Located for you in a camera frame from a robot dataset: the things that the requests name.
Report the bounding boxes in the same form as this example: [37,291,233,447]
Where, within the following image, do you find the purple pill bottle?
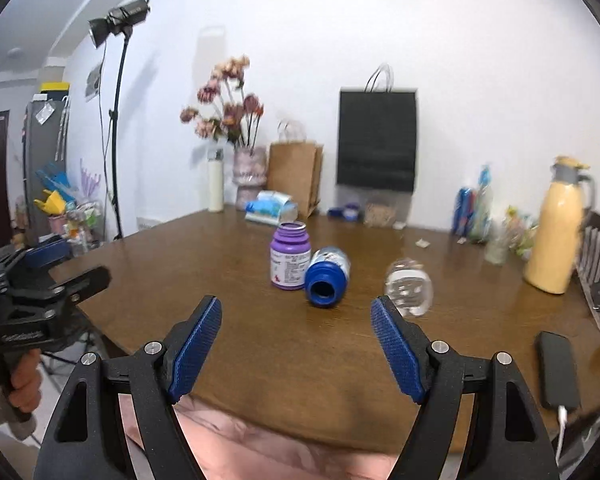
[270,221,312,290]

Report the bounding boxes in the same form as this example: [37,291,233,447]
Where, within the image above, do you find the person's left hand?
[7,349,42,414]

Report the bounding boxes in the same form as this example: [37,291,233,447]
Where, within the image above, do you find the clear glass cup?
[385,258,434,316]

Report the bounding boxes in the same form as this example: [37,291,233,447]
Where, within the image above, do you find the dried pink flowers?
[180,55,264,150]

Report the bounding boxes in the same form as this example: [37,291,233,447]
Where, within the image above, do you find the pink knitted vase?
[233,146,268,210]

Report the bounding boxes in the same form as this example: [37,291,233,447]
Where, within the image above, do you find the yellow toy object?
[33,190,67,216]

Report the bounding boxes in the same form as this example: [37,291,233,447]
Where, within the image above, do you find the studio light head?
[88,0,150,48]

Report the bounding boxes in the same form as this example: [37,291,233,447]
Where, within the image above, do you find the white thermos bottle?
[208,148,224,212]

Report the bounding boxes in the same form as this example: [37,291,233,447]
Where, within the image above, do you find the grey cabinet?
[22,81,70,245]

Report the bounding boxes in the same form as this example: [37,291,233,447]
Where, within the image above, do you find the yellow thermos jug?
[524,155,596,295]

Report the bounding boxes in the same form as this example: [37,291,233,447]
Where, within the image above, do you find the black smartphone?
[535,330,581,413]

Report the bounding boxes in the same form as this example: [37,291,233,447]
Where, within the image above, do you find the black paper bag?
[336,64,418,194]

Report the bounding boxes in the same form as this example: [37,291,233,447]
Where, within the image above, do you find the clear spray bottle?
[469,164,493,243]

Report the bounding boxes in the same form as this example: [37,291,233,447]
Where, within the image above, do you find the brown paper bag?
[268,119,323,218]

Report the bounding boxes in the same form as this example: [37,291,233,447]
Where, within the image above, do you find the purple white bottle cap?
[342,203,361,222]

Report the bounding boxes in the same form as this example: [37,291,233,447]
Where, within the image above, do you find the blue soda can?
[452,188,476,237]

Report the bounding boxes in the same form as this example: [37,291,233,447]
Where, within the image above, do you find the blue tissue pack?
[245,190,298,226]

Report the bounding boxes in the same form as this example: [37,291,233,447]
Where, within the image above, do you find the white charging cable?
[554,404,569,466]

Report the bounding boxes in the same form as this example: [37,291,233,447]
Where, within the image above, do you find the blue bottle cap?
[327,207,344,219]

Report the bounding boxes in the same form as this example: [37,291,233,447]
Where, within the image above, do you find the black light stand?
[109,26,133,240]

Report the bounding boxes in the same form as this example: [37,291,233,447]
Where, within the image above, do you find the blue pill bottle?
[304,247,351,308]

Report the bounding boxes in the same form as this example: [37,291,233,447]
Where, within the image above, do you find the dark wooden chair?
[577,211,600,285]

